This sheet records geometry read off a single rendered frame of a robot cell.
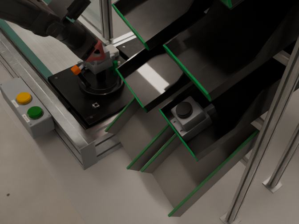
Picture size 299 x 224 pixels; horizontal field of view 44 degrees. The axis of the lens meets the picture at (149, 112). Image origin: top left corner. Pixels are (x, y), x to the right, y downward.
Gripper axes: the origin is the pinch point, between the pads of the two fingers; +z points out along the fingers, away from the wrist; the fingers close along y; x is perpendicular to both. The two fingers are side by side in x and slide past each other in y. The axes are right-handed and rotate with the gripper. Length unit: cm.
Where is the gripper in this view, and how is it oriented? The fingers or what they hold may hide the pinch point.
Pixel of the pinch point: (98, 53)
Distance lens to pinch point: 105.6
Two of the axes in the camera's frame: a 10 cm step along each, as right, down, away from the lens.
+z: 4.7, 2.5, 8.5
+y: -6.2, -5.9, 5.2
